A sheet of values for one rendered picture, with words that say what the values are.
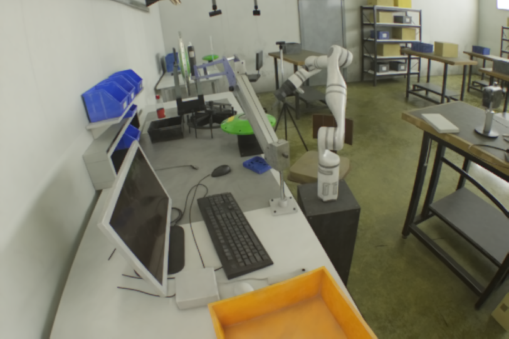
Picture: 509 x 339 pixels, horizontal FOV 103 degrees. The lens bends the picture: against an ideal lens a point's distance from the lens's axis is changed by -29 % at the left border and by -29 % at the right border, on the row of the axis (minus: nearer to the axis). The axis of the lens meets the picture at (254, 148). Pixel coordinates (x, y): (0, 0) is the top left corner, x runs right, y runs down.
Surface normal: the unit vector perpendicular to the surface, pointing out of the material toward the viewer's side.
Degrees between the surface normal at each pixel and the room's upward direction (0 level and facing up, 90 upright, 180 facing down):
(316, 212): 0
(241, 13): 90
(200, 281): 0
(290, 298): 86
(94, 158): 90
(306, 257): 0
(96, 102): 92
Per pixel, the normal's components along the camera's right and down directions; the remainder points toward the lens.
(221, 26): 0.21, 0.40
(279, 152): 0.53, 0.32
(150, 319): -0.09, -0.90
